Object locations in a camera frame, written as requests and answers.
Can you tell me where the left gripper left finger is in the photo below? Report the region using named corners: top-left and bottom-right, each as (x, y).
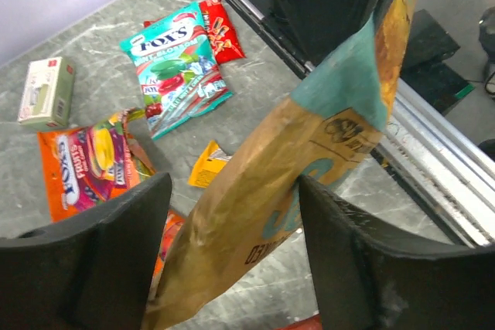
top-left (1, 172), bottom-right (172, 329)

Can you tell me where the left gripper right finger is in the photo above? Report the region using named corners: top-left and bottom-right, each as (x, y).
top-left (299, 176), bottom-right (494, 329)

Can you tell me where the orange Fox's fruits candy bag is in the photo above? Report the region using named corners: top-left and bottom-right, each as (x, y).
top-left (37, 108), bottom-right (155, 223)

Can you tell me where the gold teal snack bag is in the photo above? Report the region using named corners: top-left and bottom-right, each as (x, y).
top-left (142, 0), bottom-right (416, 329)

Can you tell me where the teal Fox's mint candy bag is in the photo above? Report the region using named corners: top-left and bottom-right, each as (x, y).
top-left (120, 2), bottom-right (233, 140)

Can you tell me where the orange white snack packet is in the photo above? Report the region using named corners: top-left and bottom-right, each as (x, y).
top-left (149, 209), bottom-right (185, 298)

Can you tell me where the yellow snack bar packet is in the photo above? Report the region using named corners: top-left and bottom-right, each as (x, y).
top-left (188, 141), bottom-right (231, 189)

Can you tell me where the white green small box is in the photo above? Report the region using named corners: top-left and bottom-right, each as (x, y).
top-left (17, 56), bottom-right (76, 131)

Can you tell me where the red candy packet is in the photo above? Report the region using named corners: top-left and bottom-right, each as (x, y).
top-left (144, 0), bottom-right (245, 64)

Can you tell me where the aluminium rail frame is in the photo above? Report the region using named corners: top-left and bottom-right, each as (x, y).
top-left (189, 0), bottom-right (495, 248)

